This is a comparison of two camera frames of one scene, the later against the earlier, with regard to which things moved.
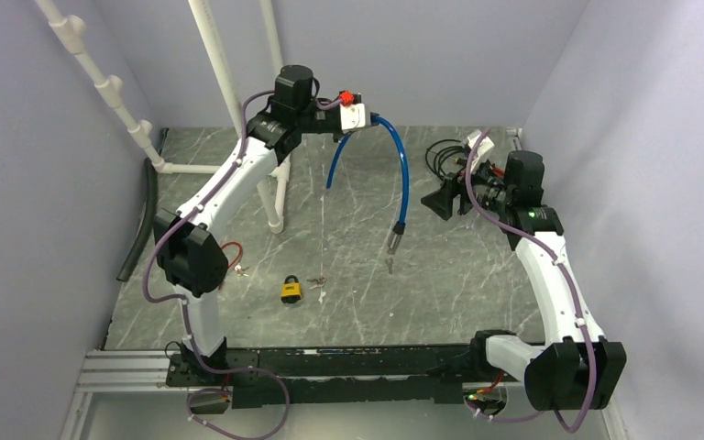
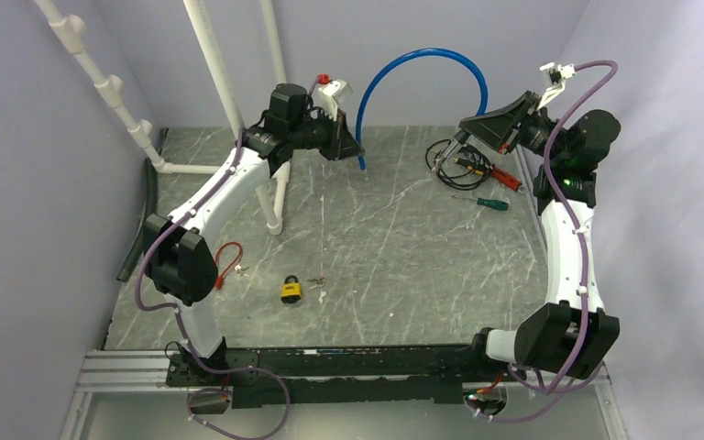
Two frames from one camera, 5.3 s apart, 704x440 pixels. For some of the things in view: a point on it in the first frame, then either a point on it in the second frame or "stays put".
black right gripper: x=441 y=201 -> x=499 y=128
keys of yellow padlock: x=321 y=281 stays put
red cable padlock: x=241 y=251 stays put
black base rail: x=269 y=378 stays put
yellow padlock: x=291 y=290 stays put
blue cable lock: x=395 y=239 -> x=484 y=88
